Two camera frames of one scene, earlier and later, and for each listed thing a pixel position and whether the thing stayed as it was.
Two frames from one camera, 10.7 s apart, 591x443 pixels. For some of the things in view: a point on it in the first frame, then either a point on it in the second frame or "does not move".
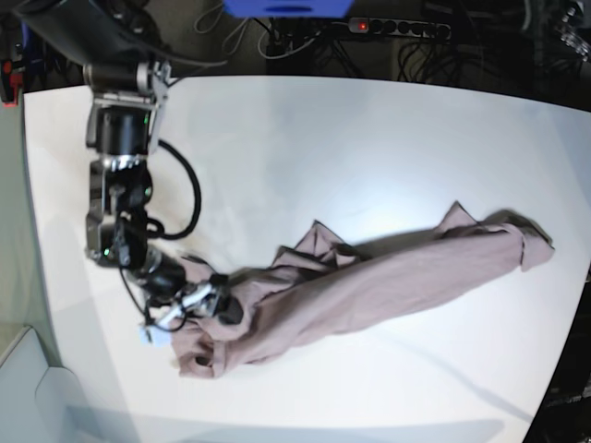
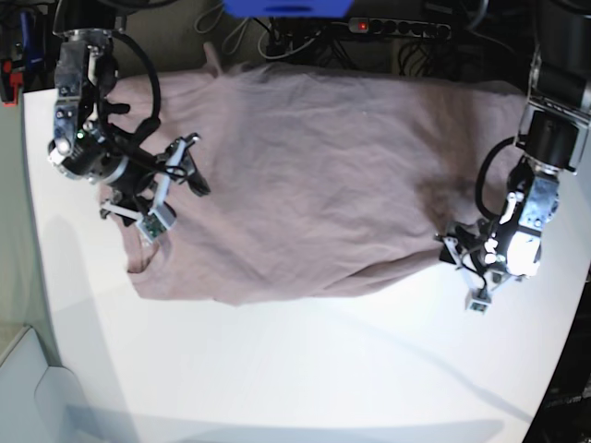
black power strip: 401,29 does not move
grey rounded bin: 39,403 does not move
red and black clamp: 10,81 does not move
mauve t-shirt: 319,288 → 318,176
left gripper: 172,293 → 149,189
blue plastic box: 288,8 does not move
